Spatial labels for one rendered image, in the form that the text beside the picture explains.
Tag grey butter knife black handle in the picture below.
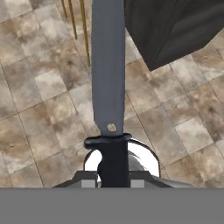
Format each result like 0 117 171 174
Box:
83 0 132 189

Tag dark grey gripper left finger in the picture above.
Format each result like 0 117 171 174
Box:
52 170 102 189

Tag round white and black object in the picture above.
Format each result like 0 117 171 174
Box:
82 138 162 187

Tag dark grey block furniture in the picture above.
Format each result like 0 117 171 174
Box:
123 0 224 72

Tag gold metal stool legs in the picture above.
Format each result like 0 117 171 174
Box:
59 0 92 68

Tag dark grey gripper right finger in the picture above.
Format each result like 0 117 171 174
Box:
128 170 195 189

